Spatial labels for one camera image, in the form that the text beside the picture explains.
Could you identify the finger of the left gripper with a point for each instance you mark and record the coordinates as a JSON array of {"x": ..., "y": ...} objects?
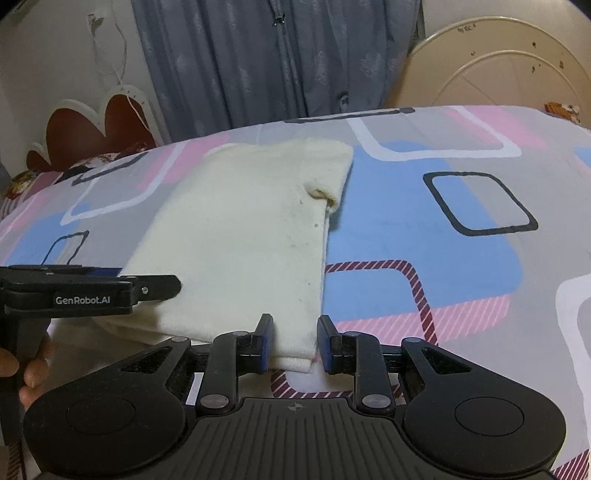
[{"x": 152, "y": 287}]

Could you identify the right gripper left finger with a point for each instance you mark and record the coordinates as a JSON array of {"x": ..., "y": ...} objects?
[{"x": 232, "y": 355}]

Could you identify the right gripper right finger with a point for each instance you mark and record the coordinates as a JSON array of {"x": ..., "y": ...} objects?
[{"x": 360, "y": 356}]

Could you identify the cream knit sweater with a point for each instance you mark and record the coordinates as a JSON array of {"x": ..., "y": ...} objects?
[{"x": 245, "y": 233}]

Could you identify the person left hand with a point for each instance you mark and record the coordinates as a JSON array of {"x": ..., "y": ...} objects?
[{"x": 34, "y": 373}]

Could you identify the red white heart headboard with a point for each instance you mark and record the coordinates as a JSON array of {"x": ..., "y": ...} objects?
[{"x": 74, "y": 131}]

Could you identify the patterned pink blue bedsheet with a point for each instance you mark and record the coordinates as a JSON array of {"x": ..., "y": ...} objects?
[{"x": 466, "y": 226}]

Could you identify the blue grey curtain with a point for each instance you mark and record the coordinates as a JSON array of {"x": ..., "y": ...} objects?
[{"x": 219, "y": 65}]

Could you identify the white air conditioner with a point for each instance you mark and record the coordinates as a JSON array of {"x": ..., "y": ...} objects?
[{"x": 8, "y": 5}]

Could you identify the cream arched headboard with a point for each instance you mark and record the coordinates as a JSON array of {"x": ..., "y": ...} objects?
[{"x": 493, "y": 61}]

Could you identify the orange plush toy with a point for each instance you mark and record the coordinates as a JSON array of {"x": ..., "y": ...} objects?
[{"x": 568, "y": 112}]

